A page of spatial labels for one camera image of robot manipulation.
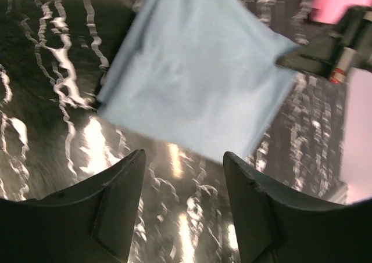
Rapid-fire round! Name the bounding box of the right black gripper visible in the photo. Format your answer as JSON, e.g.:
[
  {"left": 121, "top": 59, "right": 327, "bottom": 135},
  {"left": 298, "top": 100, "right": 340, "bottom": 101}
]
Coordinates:
[{"left": 276, "top": 6, "right": 371, "bottom": 84}]

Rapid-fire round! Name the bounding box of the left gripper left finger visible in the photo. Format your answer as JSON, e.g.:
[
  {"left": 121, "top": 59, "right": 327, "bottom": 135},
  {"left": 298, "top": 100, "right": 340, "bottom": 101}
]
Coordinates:
[{"left": 1, "top": 150, "right": 146, "bottom": 263}]

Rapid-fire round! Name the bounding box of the blue-grey t shirt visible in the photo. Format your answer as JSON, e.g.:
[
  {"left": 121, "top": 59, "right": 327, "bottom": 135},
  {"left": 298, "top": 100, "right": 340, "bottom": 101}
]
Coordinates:
[{"left": 97, "top": 0, "right": 296, "bottom": 162}]

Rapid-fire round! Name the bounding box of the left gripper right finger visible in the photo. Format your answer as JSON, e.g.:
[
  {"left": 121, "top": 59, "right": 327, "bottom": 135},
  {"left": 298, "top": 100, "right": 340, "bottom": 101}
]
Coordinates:
[{"left": 223, "top": 152, "right": 371, "bottom": 262}]

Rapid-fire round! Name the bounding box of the black marbled table mat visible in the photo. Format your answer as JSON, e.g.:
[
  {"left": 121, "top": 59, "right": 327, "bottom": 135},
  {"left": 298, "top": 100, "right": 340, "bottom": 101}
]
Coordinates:
[{"left": 1, "top": 0, "right": 348, "bottom": 262}]

